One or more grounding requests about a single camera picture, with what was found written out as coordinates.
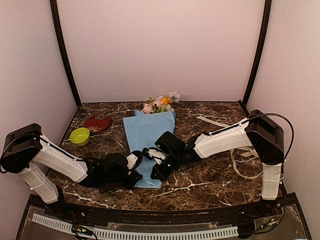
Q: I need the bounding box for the left black frame post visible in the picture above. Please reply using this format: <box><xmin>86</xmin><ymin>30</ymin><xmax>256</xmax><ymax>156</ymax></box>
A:
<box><xmin>49</xmin><ymin>0</ymin><xmax>82</xmax><ymax>108</ymax></box>

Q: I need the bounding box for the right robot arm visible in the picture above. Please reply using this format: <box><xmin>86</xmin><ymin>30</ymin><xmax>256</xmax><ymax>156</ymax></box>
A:
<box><xmin>143</xmin><ymin>109</ymin><xmax>289</xmax><ymax>217</ymax></box>

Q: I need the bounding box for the blue wrapping paper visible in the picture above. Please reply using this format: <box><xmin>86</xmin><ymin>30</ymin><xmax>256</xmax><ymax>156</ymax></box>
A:
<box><xmin>123</xmin><ymin>110</ymin><xmax>176</xmax><ymax>189</ymax></box>

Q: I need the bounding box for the green bowl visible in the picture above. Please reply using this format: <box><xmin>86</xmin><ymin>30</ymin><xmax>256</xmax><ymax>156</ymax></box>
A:
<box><xmin>69</xmin><ymin>127</ymin><xmax>90</xmax><ymax>147</ymax></box>

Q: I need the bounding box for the right black frame post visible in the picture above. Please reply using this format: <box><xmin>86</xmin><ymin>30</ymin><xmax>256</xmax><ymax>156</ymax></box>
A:
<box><xmin>241</xmin><ymin>0</ymin><xmax>272</xmax><ymax>107</ymax></box>

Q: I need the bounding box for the beige ribbon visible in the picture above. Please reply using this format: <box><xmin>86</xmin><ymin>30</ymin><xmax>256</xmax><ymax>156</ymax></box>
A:
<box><xmin>196</xmin><ymin>115</ymin><xmax>263</xmax><ymax>180</ymax></box>

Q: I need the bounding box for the light blue fake flower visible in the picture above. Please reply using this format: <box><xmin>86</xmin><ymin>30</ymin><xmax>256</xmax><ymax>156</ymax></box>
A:
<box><xmin>168</xmin><ymin>91</ymin><xmax>181</xmax><ymax>103</ymax></box>

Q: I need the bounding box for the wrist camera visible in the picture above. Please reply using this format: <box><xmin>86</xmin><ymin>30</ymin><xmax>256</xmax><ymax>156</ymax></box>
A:
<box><xmin>142</xmin><ymin>147</ymin><xmax>167</xmax><ymax>165</ymax></box>
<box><xmin>126</xmin><ymin>150</ymin><xmax>143</xmax><ymax>171</ymax></box>

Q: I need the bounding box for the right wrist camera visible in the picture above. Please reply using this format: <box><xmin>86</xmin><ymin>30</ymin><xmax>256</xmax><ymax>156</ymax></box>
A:
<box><xmin>142</xmin><ymin>147</ymin><xmax>167</xmax><ymax>165</ymax></box>

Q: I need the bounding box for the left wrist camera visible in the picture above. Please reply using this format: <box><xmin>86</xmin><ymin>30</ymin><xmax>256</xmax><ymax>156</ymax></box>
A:
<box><xmin>126</xmin><ymin>150</ymin><xmax>143</xmax><ymax>171</ymax></box>

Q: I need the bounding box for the black frame post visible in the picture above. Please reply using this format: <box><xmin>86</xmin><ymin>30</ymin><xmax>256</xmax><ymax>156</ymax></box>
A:
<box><xmin>241</xmin><ymin>0</ymin><xmax>272</xmax><ymax>107</ymax></box>
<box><xmin>49</xmin><ymin>0</ymin><xmax>82</xmax><ymax>108</ymax></box>

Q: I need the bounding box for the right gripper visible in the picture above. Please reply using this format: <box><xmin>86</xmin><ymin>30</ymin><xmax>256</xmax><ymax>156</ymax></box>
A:
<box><xmin>150</xmin><ymin>151</ymin><xmax>182</xmax><ymax>182</ymax></box>

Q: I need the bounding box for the red decorated plate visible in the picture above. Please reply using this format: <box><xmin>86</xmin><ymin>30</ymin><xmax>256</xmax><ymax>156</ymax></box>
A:
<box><xmin>84</xmin><ymin>114</ymin><xmax>111</xmax><ymax>133</ymax></box>

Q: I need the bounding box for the pink fake flower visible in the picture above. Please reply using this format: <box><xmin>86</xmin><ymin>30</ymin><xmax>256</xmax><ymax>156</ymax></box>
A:
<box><xmin>141</xmin><ymin>101</ymin><xmax>163</xmax><ymax>115</ymax></box>

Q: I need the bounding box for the orange fake flower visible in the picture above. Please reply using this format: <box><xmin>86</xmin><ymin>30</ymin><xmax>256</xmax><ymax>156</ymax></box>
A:
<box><xmin>160</xmin><ymin>97</ymin><xmax>173</xmax><ymax>106</ymax></box>

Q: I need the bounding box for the white cable duct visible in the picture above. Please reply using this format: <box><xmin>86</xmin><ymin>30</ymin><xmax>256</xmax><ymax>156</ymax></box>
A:
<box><xmin>31</xmin><ymin>213</ymin><xmax>239</xmax><ymax>240</ymax></box>

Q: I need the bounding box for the black front rail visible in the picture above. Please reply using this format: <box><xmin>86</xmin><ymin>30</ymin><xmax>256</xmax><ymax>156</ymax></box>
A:
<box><xmin>27</xmin><ymin>194</ymin><xmax>301</xmax><ymax>228</ymax></box>

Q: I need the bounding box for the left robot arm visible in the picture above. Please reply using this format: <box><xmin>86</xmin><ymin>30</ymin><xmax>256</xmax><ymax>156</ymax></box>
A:
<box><xmin>0</xmin><ymin>123</ymin><xmax>143</xmax><ymax>218</ymax></box>

